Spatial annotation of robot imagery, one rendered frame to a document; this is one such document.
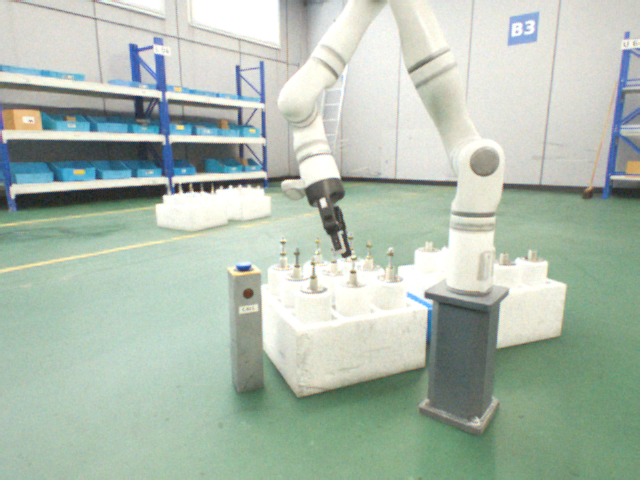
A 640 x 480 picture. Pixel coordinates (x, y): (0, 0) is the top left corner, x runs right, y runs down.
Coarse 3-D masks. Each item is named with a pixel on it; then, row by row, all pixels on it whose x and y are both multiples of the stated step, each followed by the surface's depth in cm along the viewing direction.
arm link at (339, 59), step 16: (352, 0) 89; (368, 0) 89; (384, 0) 89; (352, 16) 88; (368, 16) 90; (336, 32) 85; (352, 32) 86; (320, 48) 85; (336, 48) 85; (352, 48) 87; (336, 64) 85
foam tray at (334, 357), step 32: (288, 320) 112; (352, 320) 112; (384, 320) 116; (416, 320) 120; (288, 352) 113; (320, 352) 109; (352, 352) 113; (384, 352) 118; (416, 352) 122; (288, 384) 115; (320, 384) 111
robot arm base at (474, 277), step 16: (464, 224) 92; (480, 224) 91; (448, 240) 97; (464, 240) 92; (480, 240) 91; (448, 256) 97; (464, 256) 93; (480, 256) 92; (448, 272) 97; (464, 272) 93; (480, 272) 93; (448, 288) 98; (464, 288) 94; (480, 288) 93
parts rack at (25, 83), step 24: (144, 48) 552; (0, 72) 414; (96, 96) 541; (120, 96) 564; (144, 96) 530; (168, 96) 555; (192, 96) 583; (264, 96) 687; (0, 120) 419; (168, 120) 560; (240, 120) 728; (264, 120) 694; (0, 144) 421; (144, 144) 597; (168, 144) 564; (240, 144) 733; (264, 144) 700; (0, 168) 435; (168, 168) 568; (264, 168) 709; (24, 192) 442; (144, 192) 606
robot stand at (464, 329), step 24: (432, 288) 99; (504, 288) 99; (432, 312) 100; (456, 312) 94; (480, 312) 92; (432, 336) 100; (456, 336) 95; (480, 336) 93; (432, 360) 101; (456, 360) 96; (480, 360) 94; (432, 384) 101; (456, 384) 97; (480, 384) 96; (432, 408) 102; (456, 408) 98; (480, 408) 97; (480, 432) 95
